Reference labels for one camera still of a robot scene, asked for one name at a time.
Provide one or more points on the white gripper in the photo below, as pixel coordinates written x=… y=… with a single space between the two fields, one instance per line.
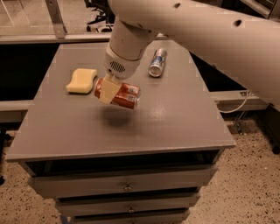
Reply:
x=120 y=66

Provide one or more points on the red coke can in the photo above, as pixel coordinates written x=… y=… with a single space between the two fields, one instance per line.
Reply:
x=127 y=96

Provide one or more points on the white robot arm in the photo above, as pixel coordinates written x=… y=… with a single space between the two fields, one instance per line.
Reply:
x=244 y=48

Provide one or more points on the silver blue slim can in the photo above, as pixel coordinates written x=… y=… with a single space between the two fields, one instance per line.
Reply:
x=157 y=64

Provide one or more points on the yellow sponge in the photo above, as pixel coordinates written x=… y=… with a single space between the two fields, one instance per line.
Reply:
x=82 y=81

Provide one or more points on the black office chair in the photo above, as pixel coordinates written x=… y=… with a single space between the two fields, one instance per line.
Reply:
x=104 y=18

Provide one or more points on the grey drawer cabinet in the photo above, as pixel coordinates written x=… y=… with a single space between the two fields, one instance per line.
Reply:
x=176 y=123

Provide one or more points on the top grey drawer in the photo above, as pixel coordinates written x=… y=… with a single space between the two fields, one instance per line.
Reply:
x=131 y=182

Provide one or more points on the grey drawer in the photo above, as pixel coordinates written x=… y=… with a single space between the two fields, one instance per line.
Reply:
x=128 y=205
x=131 y=182
x=148 y=217

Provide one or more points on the middle grey drawer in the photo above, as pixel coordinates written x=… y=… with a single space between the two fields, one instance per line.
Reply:
x=128 y=205

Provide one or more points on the bottom grey drawer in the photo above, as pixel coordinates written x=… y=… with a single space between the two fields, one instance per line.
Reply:
x=148 y=217

